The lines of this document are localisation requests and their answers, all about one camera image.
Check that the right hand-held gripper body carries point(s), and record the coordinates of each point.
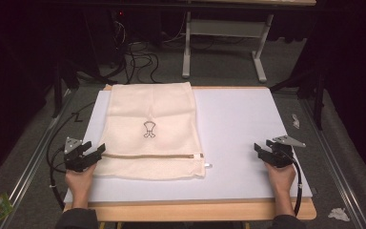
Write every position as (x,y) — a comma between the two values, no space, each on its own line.
(282,157)

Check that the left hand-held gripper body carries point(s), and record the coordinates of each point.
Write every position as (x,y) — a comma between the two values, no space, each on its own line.
(74,159)

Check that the cream mesh laundry bag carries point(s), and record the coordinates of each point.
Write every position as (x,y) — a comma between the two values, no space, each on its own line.
(152,105)

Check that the person's right hand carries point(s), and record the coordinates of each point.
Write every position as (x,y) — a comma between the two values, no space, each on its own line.
(281,179)

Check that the person's left hand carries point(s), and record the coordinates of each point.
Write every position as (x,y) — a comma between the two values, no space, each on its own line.
(79,181)

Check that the small white scrap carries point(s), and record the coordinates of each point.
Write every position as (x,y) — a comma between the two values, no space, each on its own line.
(295,120)

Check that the white board mat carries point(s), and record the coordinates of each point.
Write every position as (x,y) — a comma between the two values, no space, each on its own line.
(235,127)

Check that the black metal stand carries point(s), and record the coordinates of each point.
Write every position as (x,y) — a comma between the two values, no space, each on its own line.
(318,101)
(57,92)

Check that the crumpled white paper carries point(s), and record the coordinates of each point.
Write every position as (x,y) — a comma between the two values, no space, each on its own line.
(339,214)

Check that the wooden table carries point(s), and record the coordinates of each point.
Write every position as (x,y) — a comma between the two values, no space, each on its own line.
(203,211)

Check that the metal floor rail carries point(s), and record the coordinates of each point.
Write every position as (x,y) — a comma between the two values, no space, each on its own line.
(31,159)
(333,165)

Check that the white metal desk frame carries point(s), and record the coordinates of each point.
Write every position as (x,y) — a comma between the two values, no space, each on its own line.
(225,28)

